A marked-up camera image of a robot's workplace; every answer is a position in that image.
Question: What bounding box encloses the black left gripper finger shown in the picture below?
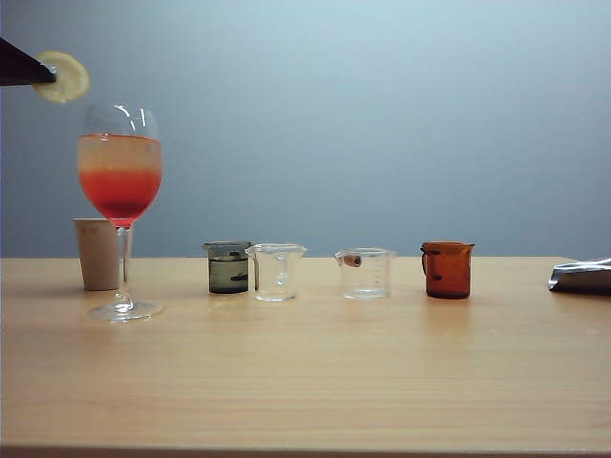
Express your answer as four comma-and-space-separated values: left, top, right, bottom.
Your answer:
0, 36, 58, 88

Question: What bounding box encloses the yellow lemon slice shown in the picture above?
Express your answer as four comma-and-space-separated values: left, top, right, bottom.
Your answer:
33, 51, 91, 105

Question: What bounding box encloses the beige paper cup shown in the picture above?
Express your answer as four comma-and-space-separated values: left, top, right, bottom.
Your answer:
72, 218, 134, 292

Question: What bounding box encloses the wine glass with red cocktail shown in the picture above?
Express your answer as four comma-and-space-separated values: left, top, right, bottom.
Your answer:
76, 102, 164, 324

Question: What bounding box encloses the smoky grey glass beaker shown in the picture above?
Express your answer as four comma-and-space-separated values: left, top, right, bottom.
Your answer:
201, 240, 254, 295

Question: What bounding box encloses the clear glass beaker with spout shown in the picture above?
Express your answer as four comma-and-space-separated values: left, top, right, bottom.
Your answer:
244, 242, 308, 303

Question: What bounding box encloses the amber glass beaker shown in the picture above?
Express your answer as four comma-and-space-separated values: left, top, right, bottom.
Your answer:
419, 240, 476, 301

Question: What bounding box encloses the silver foil bag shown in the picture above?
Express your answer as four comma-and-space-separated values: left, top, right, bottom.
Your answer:
547, 258, 611, 295

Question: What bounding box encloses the clear glass beaker cork handle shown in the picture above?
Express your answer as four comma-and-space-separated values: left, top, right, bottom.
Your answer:
333, 247, 398, 301

